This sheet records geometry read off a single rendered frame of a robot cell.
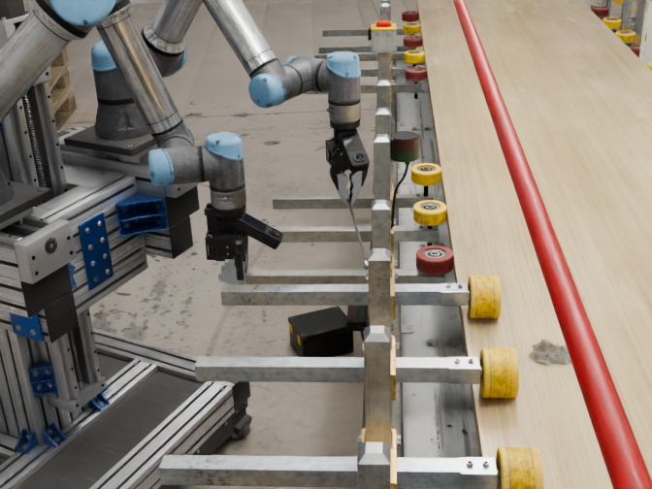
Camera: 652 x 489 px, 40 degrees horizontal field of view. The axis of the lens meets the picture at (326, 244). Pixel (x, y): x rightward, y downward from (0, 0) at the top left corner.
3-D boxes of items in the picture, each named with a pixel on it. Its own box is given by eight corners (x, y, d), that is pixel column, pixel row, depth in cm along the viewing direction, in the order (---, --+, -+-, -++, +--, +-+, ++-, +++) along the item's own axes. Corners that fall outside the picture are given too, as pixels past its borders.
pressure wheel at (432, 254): (416, 307, 192) (416, 259, 187) (415, 288, 199) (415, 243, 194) (453, 307, 191) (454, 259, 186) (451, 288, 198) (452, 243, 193)
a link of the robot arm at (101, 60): (85, 96, 226) (77, 43, 220) (124, 82, 236) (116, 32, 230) (118, 103, 220) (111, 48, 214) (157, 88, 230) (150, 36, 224)
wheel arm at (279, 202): (273, 212, 242) (272, 198, 240) (274, 207, 245) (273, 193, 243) (433, 211, 239) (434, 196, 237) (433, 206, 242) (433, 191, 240)
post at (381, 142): (375, 337, 203) (373, 138, 182) (375, 329, 206) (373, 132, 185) (391, 337, 203) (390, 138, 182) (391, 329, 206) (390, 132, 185)
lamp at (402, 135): (390, 235, 190) (389, 140, 181) (390, 224, 195) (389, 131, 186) (417, 235, 190) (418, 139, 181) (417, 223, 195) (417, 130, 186)
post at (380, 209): (374, 418, 183) (371, 205, 162) (374, 408, 186) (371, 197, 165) (391, 419, 182) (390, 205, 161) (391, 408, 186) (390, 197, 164)
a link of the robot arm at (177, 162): (151, 173, 190) (203, 169, 192) (151, 193, 180) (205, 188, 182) (147, 138, 187) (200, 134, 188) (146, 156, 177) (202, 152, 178)
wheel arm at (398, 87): (304, 96, 330) (304, 85, 328) (305, 94, 333) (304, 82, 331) (421, 94, 327) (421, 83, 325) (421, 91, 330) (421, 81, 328)
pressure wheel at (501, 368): (483, 348, 140) (478, 347, 148) (484, 400, 139) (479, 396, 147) (522, 348, 140) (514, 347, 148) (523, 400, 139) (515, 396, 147)
